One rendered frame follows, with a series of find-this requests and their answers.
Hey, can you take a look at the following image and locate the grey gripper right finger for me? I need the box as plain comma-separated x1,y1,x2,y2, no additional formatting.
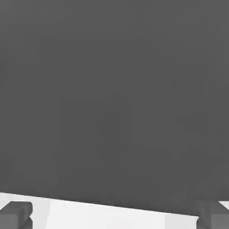
195,200,229,229

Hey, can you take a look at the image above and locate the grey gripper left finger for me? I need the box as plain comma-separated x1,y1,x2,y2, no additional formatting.
0,200,34,229

